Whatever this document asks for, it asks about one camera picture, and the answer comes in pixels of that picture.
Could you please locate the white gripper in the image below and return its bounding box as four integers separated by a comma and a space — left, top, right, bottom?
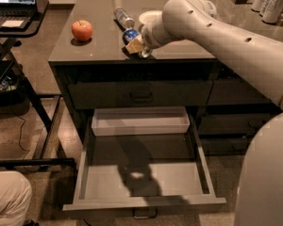
125, 14, 176, 59

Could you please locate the blue pepsi can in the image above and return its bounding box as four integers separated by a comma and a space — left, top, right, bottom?
122, 28, 140, 45

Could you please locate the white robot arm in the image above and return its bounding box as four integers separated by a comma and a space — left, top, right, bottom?
126, 0, 283, 226

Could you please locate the silver can lying down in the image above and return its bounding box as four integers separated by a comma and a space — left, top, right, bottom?
113, 7, 135, 29

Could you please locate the grey counter cabinet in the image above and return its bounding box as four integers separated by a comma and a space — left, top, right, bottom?
48, 0, 283, 157

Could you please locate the grey top left drawer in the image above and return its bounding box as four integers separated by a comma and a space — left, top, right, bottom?
68, 81, 212, 110

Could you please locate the grey top right drawer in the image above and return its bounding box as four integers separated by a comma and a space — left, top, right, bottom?
208, 79, 270, 105

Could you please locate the grey bottom right drawer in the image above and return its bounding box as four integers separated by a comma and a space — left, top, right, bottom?
201, 137, 250, 155

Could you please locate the grey middle right drawer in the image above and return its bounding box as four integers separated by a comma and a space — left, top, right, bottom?
198, 113, 270, 135

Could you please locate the open grey middle drawer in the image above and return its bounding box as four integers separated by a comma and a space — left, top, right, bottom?
63, 113, 226, 218

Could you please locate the white bowl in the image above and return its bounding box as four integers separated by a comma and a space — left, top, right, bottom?
139, 10, 162, 24

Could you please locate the red apple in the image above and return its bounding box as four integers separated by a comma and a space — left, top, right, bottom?
71, 20, 92, 41

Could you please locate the white plastic tray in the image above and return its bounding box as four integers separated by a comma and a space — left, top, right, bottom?
91, 106, 190, 137

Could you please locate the black laptop stand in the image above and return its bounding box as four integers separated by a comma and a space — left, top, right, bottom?
0, 0, 76, 171

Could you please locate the open laptop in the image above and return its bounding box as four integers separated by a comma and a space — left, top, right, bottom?
0, 0, 38, 30

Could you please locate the black cable on floor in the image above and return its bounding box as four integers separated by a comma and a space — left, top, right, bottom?
8, 91, 32, 162

